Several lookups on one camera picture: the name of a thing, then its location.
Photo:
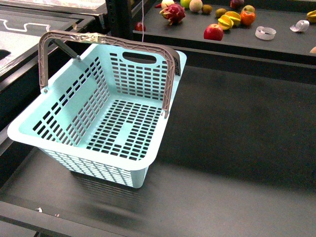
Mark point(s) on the grey basket handle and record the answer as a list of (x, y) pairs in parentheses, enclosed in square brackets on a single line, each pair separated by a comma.
[(64, 47), (104, 39)]

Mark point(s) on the light blue plastic basket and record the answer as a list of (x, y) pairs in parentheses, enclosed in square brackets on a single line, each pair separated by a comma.
[(101, 116)]

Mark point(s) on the red yellow mango fruit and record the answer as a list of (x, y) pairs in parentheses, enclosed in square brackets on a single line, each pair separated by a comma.
[(249, 8)]

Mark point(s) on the small dark red fruit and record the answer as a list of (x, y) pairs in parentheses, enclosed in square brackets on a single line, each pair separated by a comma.
[(139, 26)]

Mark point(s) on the red apple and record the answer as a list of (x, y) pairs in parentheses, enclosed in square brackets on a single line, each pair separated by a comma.
[(213, 32)]

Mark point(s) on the pink dragon fruit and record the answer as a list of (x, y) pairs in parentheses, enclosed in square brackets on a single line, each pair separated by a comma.
[(174, 13)]

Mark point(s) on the white onion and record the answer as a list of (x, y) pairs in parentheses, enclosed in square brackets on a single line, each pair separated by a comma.
[(166, 3)]

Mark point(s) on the yellow star fruit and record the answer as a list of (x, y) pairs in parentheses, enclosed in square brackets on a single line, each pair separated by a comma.
[(225, 22), (311, 16), (235, 17)]

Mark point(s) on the green apple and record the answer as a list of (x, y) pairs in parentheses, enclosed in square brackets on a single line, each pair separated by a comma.
[(185, 3)]

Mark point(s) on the beige round melon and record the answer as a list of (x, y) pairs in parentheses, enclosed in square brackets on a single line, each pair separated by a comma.
[(195, 5)]

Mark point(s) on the brown kiwi fruit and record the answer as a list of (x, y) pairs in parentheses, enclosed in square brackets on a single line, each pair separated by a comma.
[(206, 9), (219, 12)]

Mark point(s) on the orange persimmon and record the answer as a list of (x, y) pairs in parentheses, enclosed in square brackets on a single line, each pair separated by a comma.
[(247, 17)]

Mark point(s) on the white tape roll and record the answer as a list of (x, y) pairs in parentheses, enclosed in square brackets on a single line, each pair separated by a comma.
[(265, 33)]

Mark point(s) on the dark purple fruit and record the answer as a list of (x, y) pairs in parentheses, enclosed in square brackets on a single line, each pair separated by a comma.
[(236, 4)]

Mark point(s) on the glass top freezer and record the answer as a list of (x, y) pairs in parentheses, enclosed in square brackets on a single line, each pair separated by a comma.
[(23, 22)]

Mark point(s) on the pink peach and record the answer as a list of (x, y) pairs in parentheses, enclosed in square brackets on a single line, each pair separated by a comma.
[(313, 50)]

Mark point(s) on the white paper strip roll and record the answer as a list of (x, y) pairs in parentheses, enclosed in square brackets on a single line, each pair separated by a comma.
[(300, 26)]

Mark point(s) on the black metal shelf post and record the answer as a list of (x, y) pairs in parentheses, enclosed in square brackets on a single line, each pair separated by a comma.
[(120, 18)]

